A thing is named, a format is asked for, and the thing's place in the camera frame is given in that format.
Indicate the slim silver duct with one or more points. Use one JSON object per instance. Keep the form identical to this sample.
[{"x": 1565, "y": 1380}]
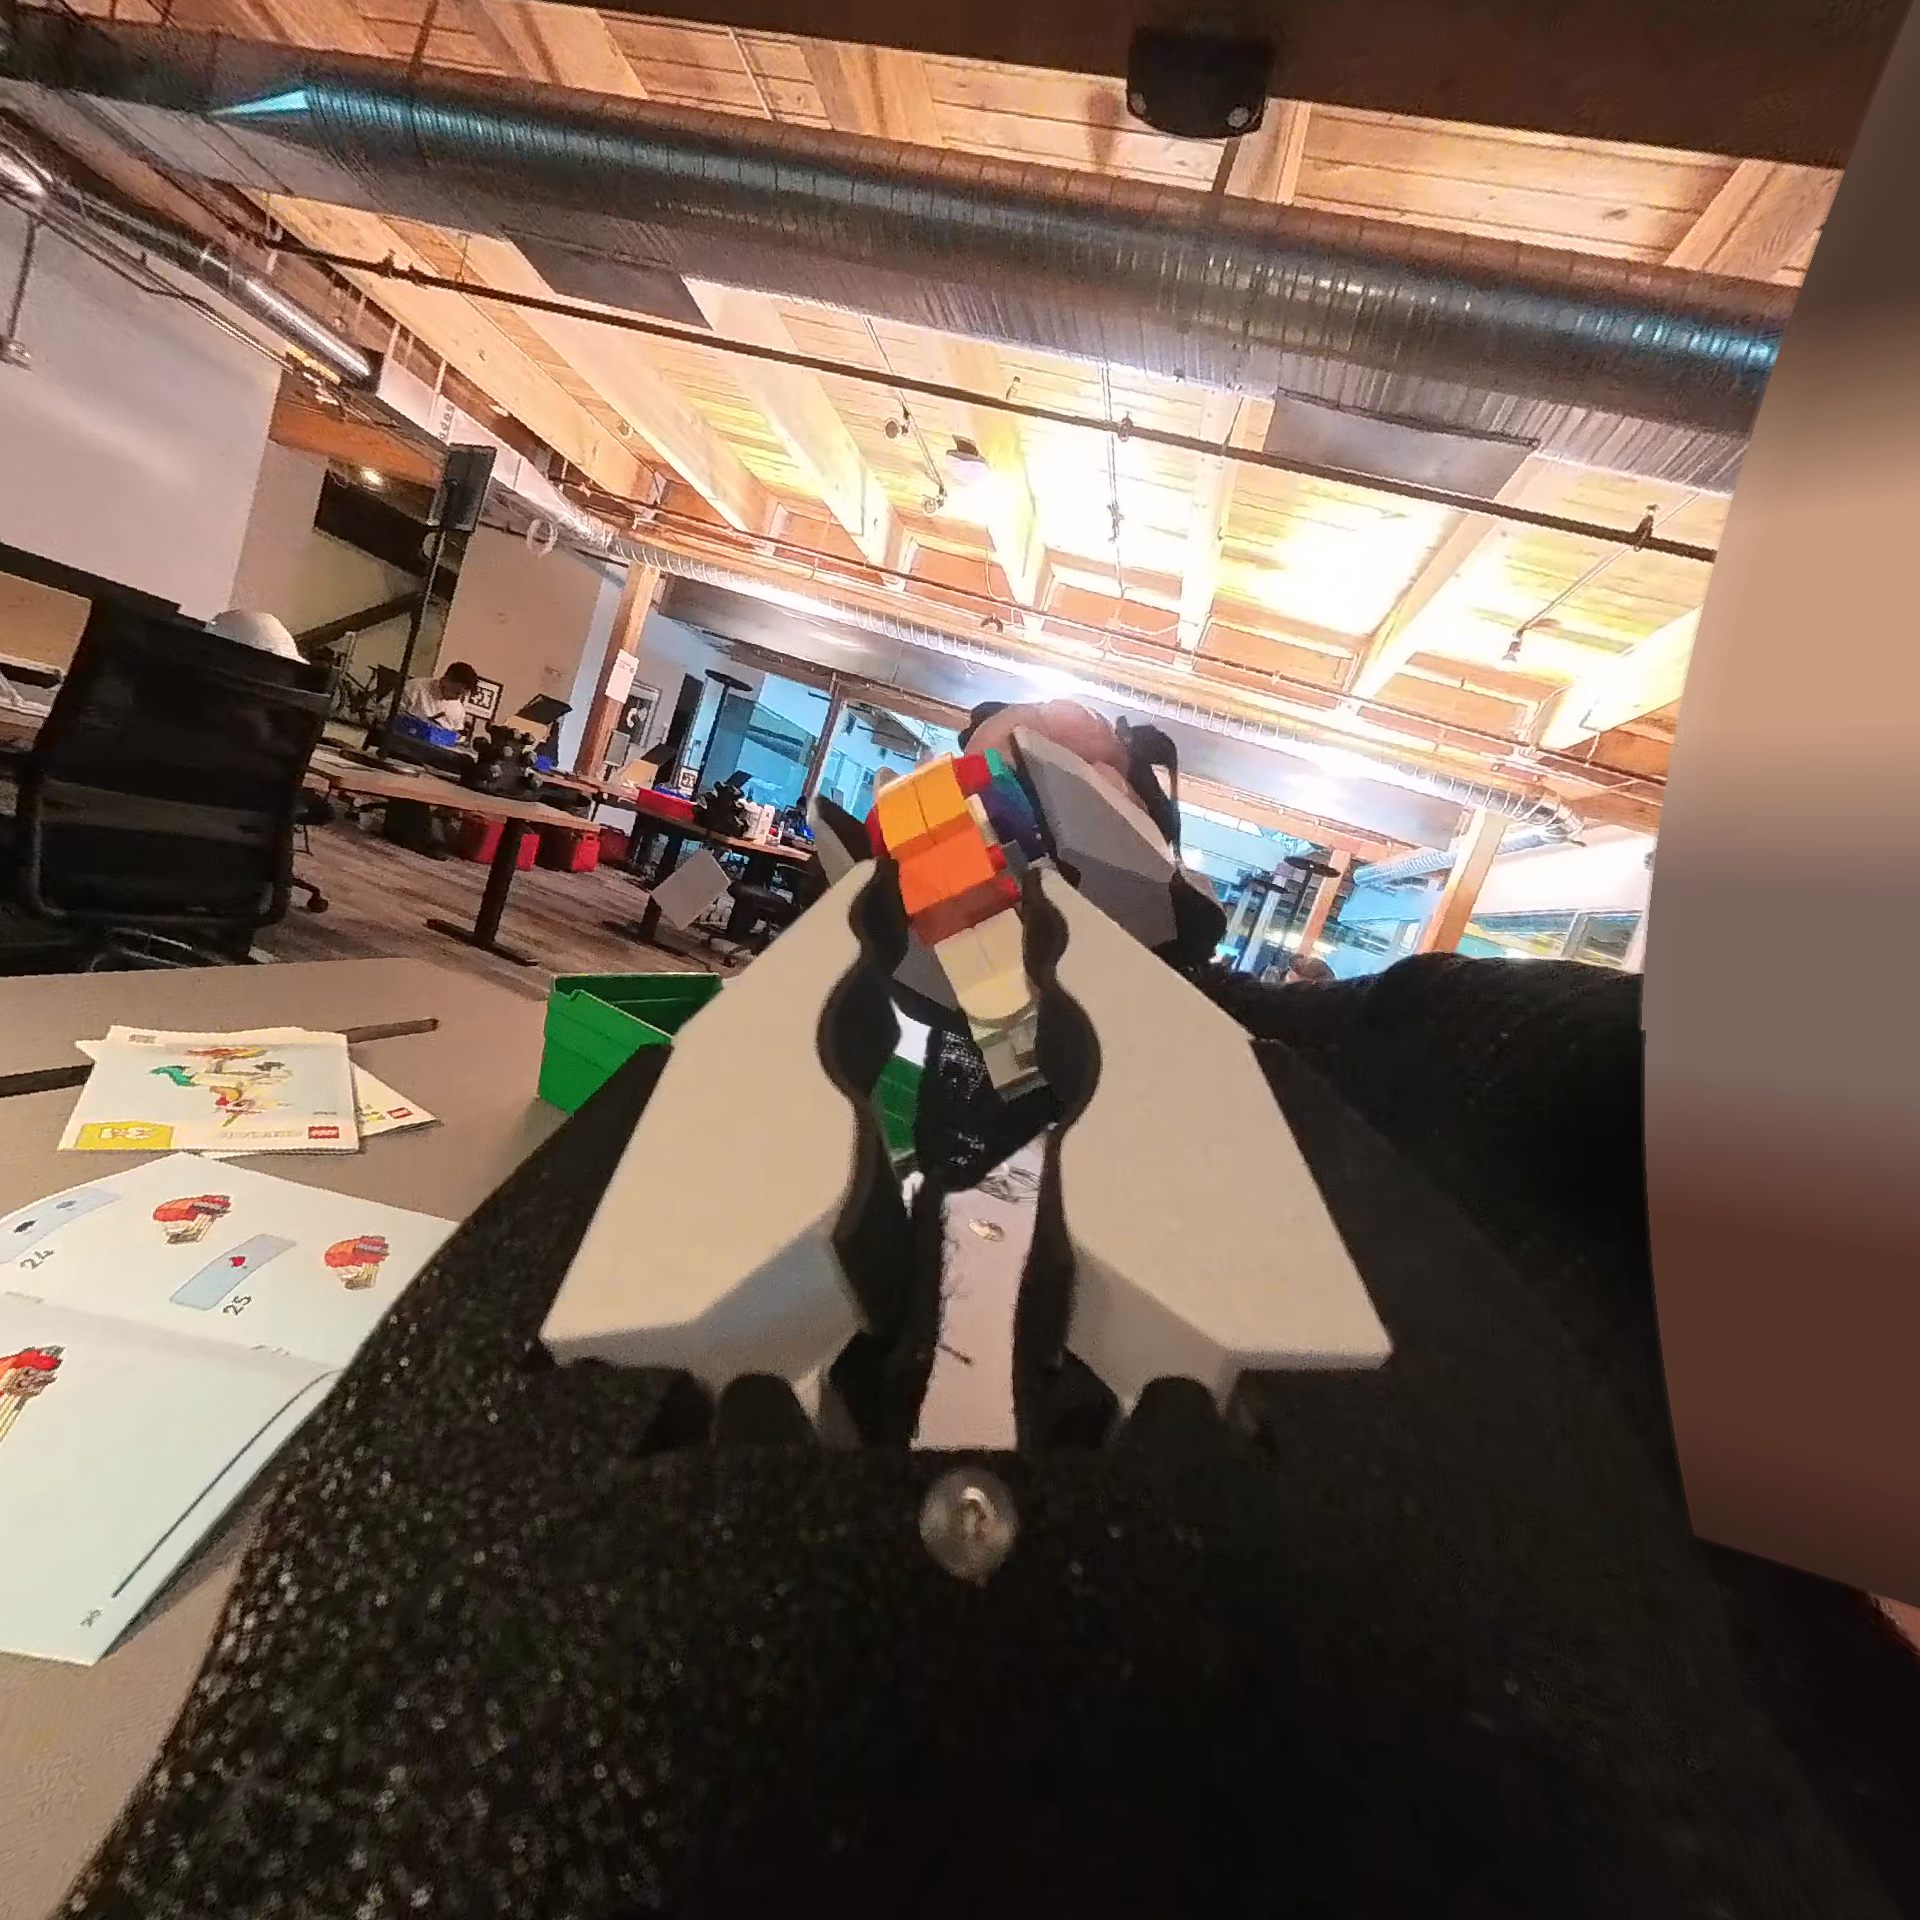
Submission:
[{"x": 284, "y": 308}]

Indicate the wooden office desk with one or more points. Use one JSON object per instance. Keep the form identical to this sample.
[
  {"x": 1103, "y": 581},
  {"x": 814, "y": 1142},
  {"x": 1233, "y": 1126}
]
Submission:
[{"x": 450, "y": 799}]

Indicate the black ceiling device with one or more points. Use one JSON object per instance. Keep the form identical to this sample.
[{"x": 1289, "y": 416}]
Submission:
[{"x": 1200, "y": 83}]

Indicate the black table divider strip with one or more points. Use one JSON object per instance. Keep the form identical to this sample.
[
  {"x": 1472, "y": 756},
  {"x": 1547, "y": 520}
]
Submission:
[{"x": 227, "y": 1051}]

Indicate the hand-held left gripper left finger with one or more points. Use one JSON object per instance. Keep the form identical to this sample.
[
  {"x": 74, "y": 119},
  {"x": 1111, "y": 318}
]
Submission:
[{"x": 707, "y": 1186}]

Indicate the white helmet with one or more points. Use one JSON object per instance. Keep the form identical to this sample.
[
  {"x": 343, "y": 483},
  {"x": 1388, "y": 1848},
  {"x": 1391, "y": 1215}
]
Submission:
[{"x": 256, "y": 633}]

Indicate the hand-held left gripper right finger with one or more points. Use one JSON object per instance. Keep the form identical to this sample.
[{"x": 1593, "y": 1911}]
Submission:
[{"x": 1216, "y": 1199}]

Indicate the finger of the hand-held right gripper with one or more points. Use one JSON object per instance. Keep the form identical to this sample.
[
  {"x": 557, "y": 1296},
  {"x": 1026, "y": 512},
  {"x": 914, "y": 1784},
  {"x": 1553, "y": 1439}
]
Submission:
[
  {"x": 1103, "y": 843},
  {"x": 845, "y": 845}
]

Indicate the open pale blue instruction booklet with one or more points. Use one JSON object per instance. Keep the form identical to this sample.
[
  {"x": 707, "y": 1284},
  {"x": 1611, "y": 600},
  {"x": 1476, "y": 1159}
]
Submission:
[{"x": 149, "y": 1425}]

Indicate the empty green plastic bin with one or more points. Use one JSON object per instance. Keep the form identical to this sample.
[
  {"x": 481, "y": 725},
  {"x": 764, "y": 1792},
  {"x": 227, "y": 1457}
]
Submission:
[{"x": 599, "y": 1044}]

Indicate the black mesh office chair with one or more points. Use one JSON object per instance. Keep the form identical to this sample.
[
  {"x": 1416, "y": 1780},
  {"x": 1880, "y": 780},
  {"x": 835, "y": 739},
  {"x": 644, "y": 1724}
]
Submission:
[{"x": 166, "y": 780}]

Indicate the long dark ceiling duct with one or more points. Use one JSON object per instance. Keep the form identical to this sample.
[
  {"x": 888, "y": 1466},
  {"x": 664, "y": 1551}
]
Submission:
[{"x": 1050, "y": 241}]

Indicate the black hanging speaker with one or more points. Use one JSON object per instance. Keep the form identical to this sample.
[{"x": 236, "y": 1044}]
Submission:
[{"x": 467, "y": 489}]

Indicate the small closed instruction booklet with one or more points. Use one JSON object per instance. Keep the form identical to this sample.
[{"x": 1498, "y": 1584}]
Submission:
[
  {"x": 393, "y": 1104},
  {"x": 210, "y": 1096}
]

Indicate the person's right hand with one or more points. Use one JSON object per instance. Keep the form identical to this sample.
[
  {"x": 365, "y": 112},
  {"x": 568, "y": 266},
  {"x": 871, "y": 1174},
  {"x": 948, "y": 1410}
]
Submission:
[{"x": 1073, "y": 727}]

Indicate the colourful rainbow lego model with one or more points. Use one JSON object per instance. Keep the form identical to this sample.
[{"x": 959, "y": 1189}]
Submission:
[{"x": 952, "y": 885}]

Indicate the wooden support post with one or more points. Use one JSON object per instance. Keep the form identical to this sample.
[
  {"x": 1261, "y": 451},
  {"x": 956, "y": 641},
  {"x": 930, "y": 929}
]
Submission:
[{"x": 1463, "y": 885}]

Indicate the red storage bin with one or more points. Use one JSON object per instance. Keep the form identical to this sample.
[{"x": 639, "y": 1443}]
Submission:
[
  {"x": 572, "y": 849},
  {"x": 500, "y": 843}
]

